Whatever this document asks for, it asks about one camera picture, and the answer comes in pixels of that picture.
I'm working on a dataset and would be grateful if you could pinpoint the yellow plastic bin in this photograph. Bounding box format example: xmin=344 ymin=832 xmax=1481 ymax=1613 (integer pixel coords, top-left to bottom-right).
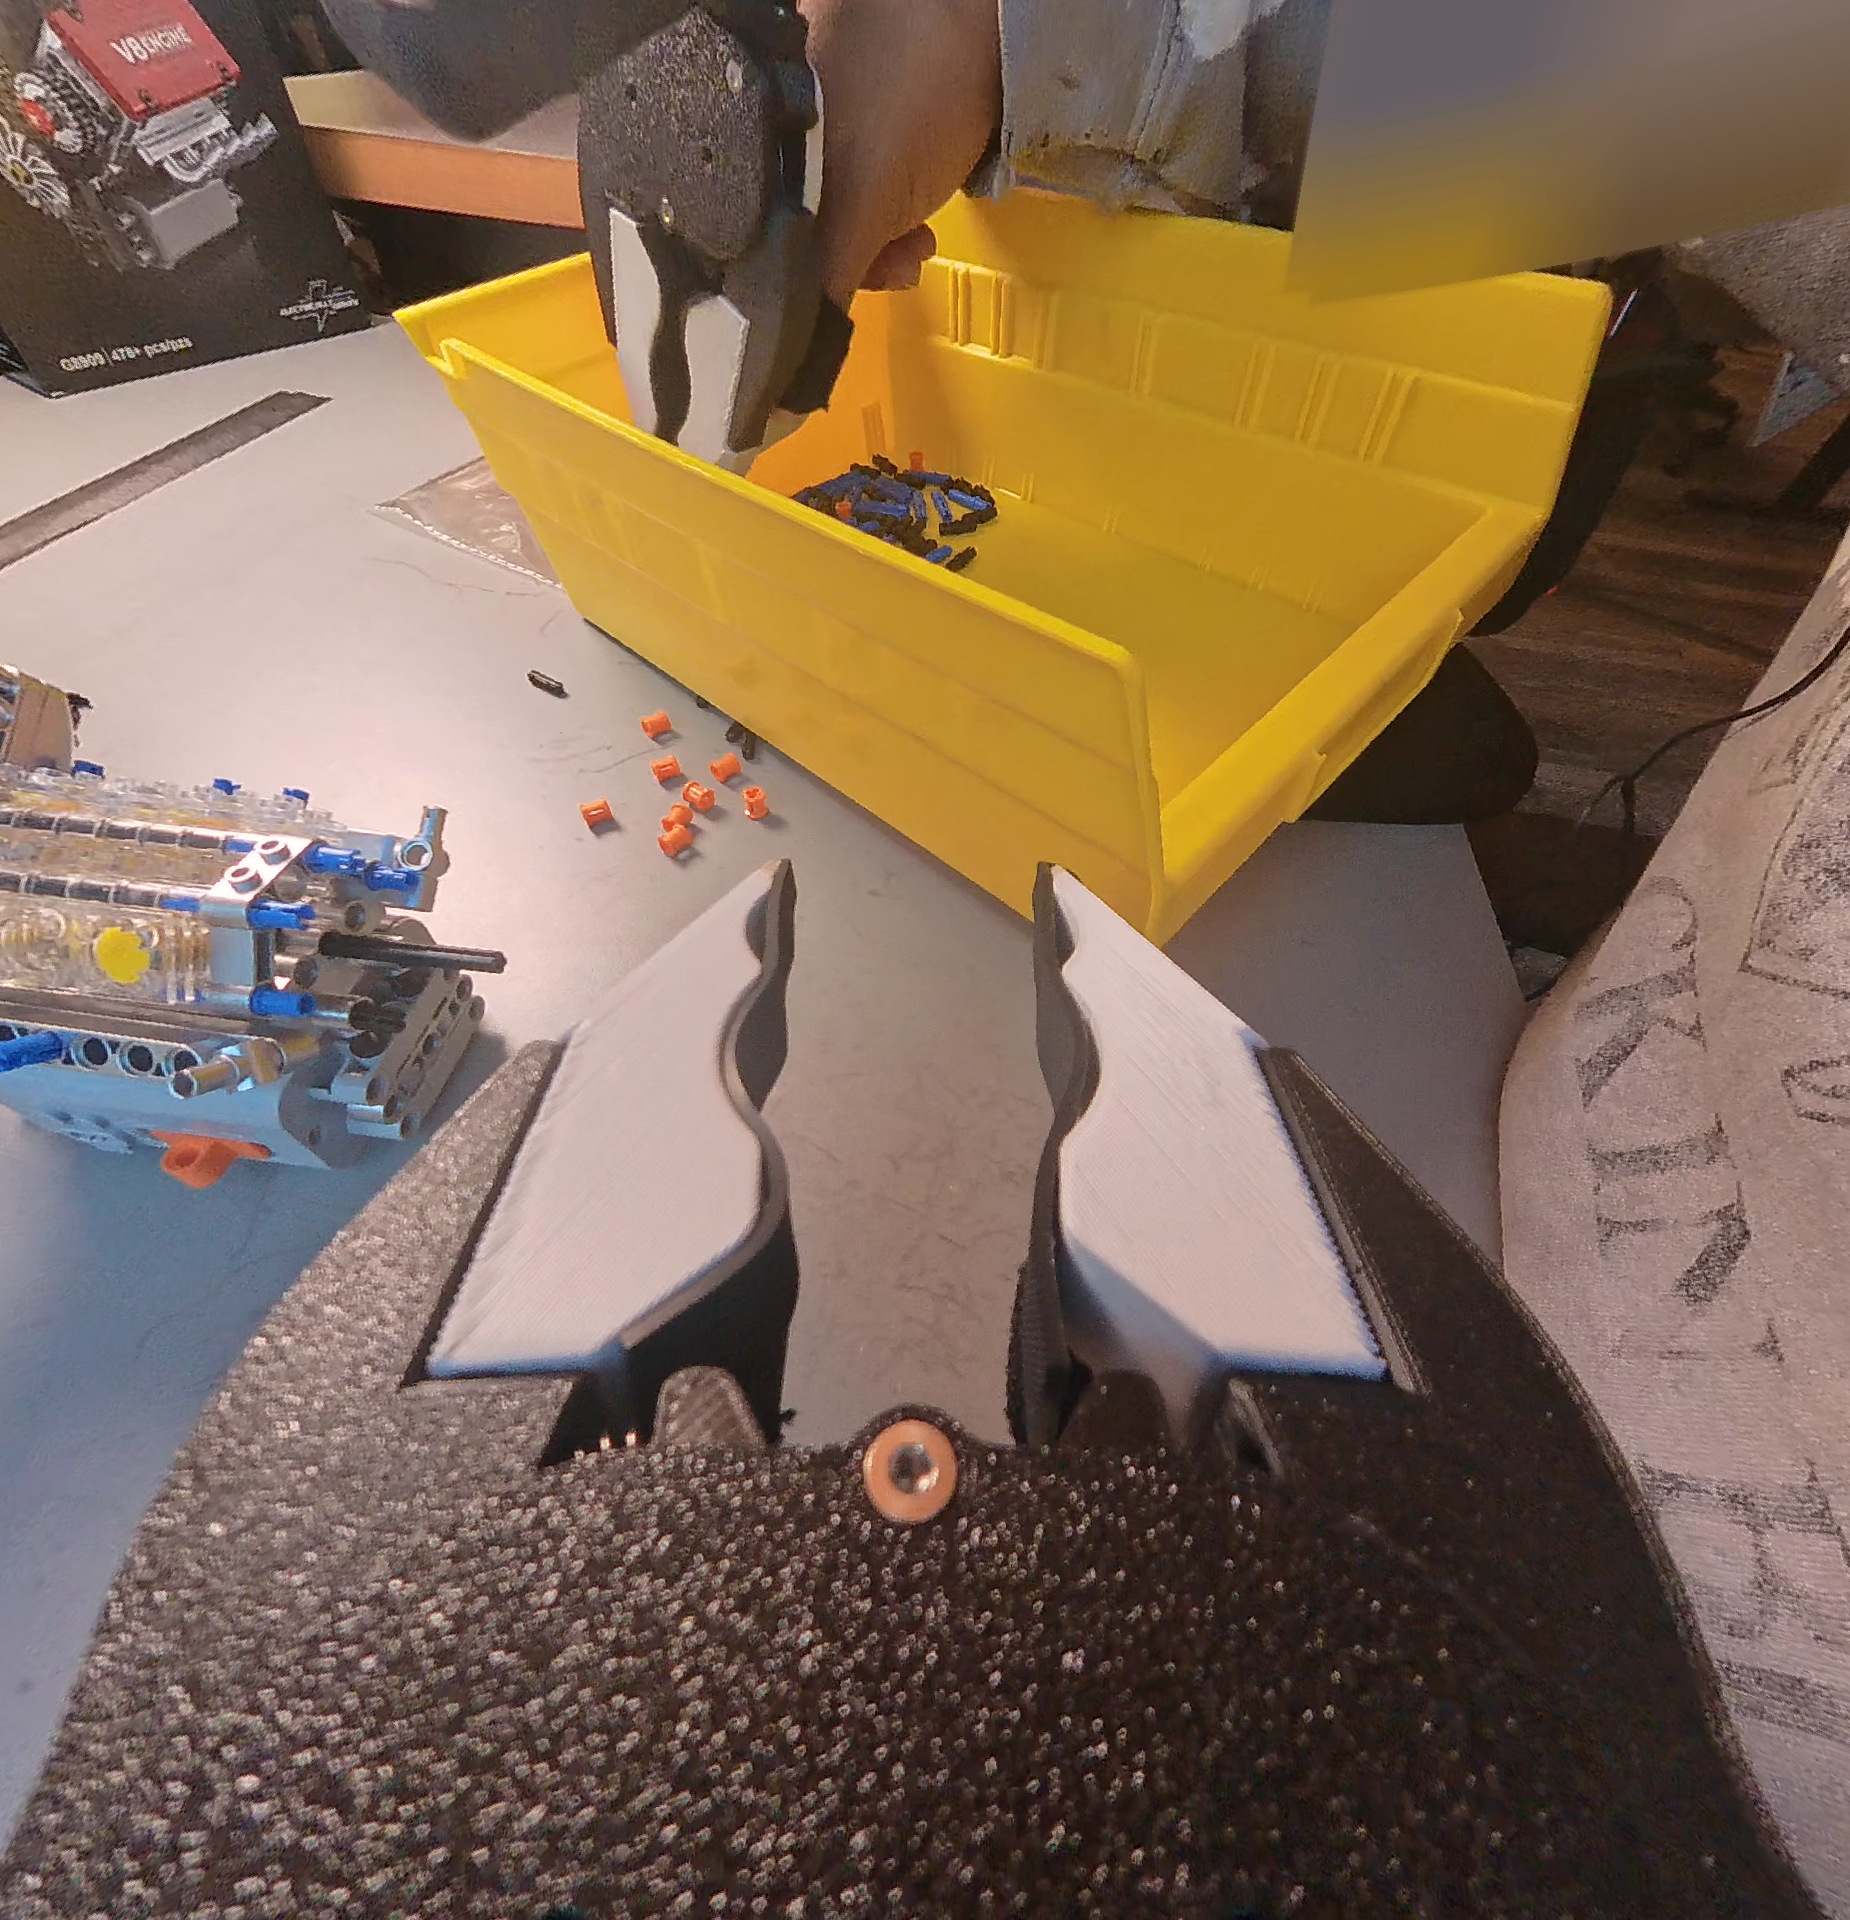
xmin=394 ymin=190 xmax=1617 ymax=947

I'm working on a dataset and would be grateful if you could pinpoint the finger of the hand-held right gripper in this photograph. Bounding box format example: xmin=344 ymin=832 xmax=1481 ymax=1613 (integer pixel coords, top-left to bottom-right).
xmin=606 ymin=212 xmax=712 ymax=458
xmin=709 ymin=136 xmax=831 ymax=468

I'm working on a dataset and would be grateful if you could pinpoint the person's grey printed clothing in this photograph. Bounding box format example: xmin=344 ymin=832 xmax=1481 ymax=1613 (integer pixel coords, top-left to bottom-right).
xmin=1495 ymin=451 xmax=1850 ymax=1920

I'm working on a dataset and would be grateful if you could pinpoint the wooden side table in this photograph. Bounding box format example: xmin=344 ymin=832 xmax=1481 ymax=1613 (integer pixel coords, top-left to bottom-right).
xmin=281 ymin=66 xmax=603 ymax=235

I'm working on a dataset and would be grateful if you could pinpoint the clear plastic bag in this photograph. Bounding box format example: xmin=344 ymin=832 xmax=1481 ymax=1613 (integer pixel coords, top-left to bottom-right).
xmin=386 ymin=458 xmax=566 ymax=587

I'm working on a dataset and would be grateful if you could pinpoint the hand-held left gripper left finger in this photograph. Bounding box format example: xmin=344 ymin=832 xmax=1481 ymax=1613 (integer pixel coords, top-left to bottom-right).
xmin=417 ymin=860 xmax=796 ymax=1443

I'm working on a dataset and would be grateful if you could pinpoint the scatter of blue black pins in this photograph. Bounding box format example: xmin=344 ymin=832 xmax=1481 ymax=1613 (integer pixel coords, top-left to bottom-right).
xmin=790 ymin=451 xmax=1003 ymax=573

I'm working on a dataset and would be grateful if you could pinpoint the black toy set box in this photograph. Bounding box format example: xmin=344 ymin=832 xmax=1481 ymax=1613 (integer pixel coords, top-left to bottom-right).
xmin=0 ymin=0 xmax=372 ymax=398

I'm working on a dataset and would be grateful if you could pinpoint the grey desk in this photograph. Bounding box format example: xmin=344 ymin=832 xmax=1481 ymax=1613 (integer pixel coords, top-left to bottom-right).
xmin=0 ymin=316 xmax=1526 ymax=1892

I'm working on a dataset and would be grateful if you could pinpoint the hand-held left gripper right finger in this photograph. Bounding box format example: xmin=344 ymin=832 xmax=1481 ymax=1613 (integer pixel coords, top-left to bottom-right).
xmin=1016 ymin=872 xmax=1401 ymax=1448

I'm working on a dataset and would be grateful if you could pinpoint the person's right hand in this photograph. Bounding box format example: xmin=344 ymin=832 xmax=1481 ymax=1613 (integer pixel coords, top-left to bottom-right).
xmin=799 ymin=0 xmax=1005 ymax=302

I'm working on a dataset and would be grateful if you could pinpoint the cluster of orange bushes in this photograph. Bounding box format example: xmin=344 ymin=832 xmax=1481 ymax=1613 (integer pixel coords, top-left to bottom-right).
xmin=574 ymin=707 xmax=778 ymax=865

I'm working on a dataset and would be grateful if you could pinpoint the toy brick engine model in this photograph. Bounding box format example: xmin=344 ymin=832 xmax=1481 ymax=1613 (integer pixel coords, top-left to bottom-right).
xmin=0 ymin=646 xmax=513 ymax=1194

